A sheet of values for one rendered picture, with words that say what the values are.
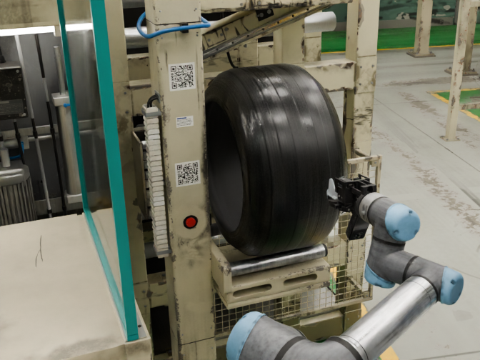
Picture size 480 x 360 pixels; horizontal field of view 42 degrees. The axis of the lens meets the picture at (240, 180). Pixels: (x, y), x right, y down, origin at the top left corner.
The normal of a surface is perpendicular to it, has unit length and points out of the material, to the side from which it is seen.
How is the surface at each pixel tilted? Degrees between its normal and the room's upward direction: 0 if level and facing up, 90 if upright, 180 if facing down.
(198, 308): 90
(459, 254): 0
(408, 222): 83
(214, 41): 90
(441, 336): 0
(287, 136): 58
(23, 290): 0
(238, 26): 90
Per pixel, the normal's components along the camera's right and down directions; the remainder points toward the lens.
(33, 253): -0.02, -0.92
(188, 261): 0.35, 0.35
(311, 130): 0.28, -0.22
